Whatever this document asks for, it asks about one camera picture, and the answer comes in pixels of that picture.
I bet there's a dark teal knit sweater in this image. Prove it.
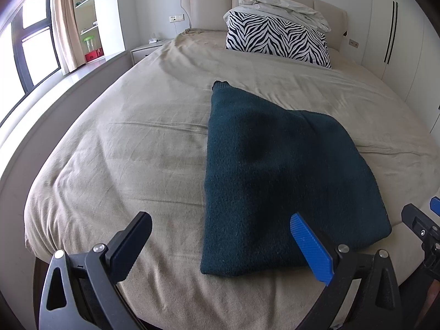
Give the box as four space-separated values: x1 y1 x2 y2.
200 81 393 277

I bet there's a zebra print pillow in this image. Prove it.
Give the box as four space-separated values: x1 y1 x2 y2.
223 10 332 69

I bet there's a bed with beige cover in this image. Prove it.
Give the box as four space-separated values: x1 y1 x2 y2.
23 29 440 330

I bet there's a white wall shelf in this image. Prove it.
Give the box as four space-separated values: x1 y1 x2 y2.
72 0 103 66

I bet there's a folded white duvet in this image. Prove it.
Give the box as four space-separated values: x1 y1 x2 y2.
230 0 331 33

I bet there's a white nightstand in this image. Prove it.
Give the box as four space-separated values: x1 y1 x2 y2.
131 38 172 66

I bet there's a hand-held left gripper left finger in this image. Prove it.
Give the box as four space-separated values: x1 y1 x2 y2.
38 211 153 330

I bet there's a beige padded headboard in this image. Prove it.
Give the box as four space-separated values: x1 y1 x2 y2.
180 0 348 53

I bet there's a white wardrobe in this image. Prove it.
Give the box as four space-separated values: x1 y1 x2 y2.
359 0 440 134

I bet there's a beige curtain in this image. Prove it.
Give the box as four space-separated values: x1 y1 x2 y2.
50 0 80 73

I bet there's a black framed window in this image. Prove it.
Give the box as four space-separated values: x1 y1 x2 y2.
0 0 62 124

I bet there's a white window bench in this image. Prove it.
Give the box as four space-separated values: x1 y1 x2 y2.
0 51 134 179

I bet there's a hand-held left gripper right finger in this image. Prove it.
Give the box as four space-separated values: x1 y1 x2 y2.
290 212 401 330

